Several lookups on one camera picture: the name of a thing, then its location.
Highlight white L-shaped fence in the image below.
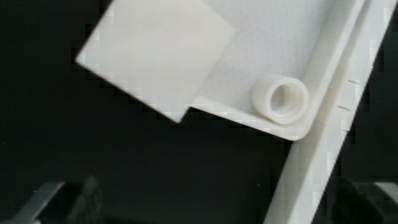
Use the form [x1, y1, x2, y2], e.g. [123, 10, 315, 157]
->
[264, 0, 398, 224]

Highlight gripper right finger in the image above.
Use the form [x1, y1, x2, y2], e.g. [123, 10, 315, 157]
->
[335, 179, 398, 224]

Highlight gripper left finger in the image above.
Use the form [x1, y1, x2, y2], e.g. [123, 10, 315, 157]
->
[6, 176, 106, 224]

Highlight white desk tabletop tray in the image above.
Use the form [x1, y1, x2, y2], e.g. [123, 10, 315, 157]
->
[194, 0, 367, 140]

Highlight white leg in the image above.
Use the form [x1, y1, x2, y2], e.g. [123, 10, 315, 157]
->
[77, 0, 235, 121]

